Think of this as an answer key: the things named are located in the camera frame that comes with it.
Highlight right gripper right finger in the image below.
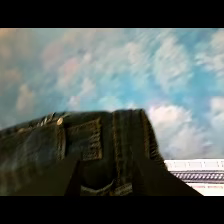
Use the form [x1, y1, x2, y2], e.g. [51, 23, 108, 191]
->
[132, 155, 204, 197]

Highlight dark blue jeans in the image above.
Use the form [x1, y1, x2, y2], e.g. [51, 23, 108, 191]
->
[0, 108, 168, 197]

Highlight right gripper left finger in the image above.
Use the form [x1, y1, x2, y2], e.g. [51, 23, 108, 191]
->
[18, 155, 84, 197]

